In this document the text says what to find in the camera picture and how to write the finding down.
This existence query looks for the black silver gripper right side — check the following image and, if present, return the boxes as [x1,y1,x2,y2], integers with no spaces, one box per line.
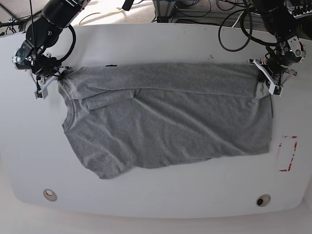
[12,48,73,89]

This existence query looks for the black silver gripper left side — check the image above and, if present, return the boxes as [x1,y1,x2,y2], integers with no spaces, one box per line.
[248,36,306,87]

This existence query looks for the grey T-shirt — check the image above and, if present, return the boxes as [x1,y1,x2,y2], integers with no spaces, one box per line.
[58,62,273,179]

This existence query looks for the white power strip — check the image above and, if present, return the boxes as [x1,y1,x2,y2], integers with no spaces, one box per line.
[288,5,312,19]

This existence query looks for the black tripod legs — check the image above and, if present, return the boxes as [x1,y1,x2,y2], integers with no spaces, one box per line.
[0,0,48,32]

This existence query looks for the red tape rectangle marker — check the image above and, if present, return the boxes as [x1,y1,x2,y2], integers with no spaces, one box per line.
[275,136,298,172]

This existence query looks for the left table grommet hole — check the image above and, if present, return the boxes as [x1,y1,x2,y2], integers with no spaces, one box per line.
[43,189,57,202]

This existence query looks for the table grommet hole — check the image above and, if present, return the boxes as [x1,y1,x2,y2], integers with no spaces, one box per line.
[43,189,57,202]
[256,194,271,207]

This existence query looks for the right table grommet hole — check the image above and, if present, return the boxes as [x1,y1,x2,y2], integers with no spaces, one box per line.
[256,194,271,207]

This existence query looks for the wrist camera board right side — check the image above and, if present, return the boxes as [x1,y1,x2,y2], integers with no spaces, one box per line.
[34,87,48,99]

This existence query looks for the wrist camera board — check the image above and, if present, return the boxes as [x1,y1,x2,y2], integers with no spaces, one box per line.
[34,87,48,99]
[269,83,284,97]

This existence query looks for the wrist camera board left side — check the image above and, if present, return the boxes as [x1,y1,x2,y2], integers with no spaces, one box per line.
[269,83,284,97]

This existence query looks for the black arm cable left side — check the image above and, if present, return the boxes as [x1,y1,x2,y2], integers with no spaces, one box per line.
[217,0,281,52]

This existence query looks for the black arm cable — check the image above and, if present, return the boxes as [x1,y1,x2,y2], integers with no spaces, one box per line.
[217,0,281,52]
[29,0,77,81]

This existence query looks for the black arm cable right side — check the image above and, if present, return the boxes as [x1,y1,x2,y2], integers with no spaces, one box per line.
[29,0,77,81]

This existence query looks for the white floor cable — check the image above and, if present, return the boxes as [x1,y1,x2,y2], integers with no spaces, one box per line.
[231,11,247,28]

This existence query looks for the aluminium frame stand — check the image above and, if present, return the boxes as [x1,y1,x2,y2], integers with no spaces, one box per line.
[152,0,178,23]

